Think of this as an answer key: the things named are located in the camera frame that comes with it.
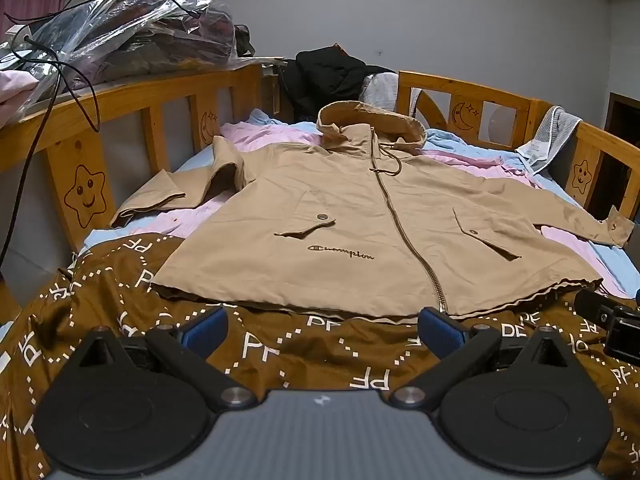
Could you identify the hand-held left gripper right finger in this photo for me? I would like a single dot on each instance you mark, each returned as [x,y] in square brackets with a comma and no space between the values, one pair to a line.
[440,334]

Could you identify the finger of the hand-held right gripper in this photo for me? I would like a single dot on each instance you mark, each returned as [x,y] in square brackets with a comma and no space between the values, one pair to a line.
[592,304]

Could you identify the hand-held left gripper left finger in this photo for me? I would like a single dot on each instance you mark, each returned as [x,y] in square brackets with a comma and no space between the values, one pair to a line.
[207,331]

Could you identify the tan hooded jacket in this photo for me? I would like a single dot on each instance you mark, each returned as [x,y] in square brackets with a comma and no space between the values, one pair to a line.
[350,200]

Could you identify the clear plastic bag of clothes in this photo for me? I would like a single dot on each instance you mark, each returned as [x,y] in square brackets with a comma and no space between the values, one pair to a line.
[150,25]

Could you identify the brown printed blanket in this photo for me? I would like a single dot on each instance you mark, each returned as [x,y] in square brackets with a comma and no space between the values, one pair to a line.
[300,340]

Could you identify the dark wooden door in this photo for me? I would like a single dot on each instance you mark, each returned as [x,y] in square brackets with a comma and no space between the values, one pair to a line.
[622,150]

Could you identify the grey and white cloth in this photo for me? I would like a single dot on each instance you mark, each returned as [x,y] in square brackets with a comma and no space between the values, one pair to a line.
[550,135]

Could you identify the grey garment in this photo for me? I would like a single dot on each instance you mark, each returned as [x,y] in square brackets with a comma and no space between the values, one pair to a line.
[380,87]

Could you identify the black garment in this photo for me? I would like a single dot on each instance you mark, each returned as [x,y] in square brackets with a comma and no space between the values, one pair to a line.
[325,75]

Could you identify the pale pink cloth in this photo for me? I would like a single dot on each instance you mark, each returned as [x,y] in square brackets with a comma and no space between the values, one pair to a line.
[12,92]

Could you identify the pink curtain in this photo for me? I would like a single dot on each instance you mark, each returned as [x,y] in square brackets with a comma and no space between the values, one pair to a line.
[35,2]

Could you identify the wooden bed frame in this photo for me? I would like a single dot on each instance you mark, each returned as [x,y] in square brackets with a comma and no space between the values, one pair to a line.
[80,160]

